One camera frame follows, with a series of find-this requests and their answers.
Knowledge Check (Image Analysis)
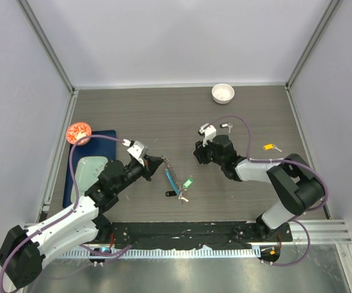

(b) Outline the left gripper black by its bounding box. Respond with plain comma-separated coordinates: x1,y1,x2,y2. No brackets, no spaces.
113,154,163,194

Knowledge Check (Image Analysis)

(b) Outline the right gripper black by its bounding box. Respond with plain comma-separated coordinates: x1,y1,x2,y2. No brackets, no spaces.
193,135,225,167

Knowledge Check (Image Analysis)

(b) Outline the key with black tag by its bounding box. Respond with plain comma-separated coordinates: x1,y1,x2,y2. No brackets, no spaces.
165,190,189,203
220,123,233,134

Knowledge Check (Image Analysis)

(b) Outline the large keyring with small rings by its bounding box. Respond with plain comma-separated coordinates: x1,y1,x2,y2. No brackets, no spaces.
162,156,184,200

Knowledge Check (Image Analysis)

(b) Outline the key with green tag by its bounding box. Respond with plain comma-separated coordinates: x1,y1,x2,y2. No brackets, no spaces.
181,178,193,192

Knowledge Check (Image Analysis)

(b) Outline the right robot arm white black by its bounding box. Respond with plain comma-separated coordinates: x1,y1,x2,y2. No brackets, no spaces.
193,135,328,241

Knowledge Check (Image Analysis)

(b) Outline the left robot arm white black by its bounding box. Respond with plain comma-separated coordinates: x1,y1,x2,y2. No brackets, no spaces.
0,155,164,292

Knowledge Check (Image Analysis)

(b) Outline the key with yellow tag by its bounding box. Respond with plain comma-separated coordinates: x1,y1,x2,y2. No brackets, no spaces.
263,143,282,153

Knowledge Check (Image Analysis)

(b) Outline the white bowl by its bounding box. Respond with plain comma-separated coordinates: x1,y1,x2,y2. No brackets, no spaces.
211,84,235,104

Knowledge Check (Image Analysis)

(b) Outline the dark blue tray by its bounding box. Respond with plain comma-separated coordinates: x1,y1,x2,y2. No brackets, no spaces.
62,130,116,208

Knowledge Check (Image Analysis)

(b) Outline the pale green rectangular plate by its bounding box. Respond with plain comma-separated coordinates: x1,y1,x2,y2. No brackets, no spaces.
75,156,108,196

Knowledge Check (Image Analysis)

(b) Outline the orange patterned bowl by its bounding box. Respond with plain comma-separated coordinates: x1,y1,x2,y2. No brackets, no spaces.
65,122,92,145

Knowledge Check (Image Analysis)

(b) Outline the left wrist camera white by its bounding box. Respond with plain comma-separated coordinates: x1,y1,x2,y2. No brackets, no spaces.
122,139,148,165

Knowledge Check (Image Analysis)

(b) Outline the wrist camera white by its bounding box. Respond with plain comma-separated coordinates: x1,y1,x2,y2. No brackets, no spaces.
198,123,217,147
122,139,148,165

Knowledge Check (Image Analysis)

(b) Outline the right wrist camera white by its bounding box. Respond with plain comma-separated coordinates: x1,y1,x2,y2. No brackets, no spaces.
198,123,217,147

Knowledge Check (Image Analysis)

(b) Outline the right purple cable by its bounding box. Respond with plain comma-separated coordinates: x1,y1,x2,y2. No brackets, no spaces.
210,115,329,266

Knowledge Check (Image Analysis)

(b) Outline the purple cable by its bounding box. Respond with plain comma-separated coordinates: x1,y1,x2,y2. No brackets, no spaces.
210,115,329,266
0,134,134,293

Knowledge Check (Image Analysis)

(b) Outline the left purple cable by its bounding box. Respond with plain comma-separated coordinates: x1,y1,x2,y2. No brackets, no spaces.
0,134,134,293

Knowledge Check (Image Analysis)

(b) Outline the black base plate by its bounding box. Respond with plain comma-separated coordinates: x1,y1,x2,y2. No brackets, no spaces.
74,220,294,250

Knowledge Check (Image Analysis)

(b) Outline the slotted cable duct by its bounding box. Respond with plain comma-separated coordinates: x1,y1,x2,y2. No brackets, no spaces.
59,246,260,259

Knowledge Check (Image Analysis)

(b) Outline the aluminium frame rail front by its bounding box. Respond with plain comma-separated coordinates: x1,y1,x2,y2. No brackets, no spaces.
290,220,352,245

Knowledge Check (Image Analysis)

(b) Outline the right aluminium corner post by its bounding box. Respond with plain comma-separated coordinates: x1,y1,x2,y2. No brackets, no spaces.
286,0,342,90

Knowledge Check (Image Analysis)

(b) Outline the aluminium corner post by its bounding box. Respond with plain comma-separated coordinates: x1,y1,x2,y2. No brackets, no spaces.
16,0,75,94
286,0,342,90

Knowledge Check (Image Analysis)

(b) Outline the left aluminium corner post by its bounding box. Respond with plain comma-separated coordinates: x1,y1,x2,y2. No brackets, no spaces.
16,0,75,94

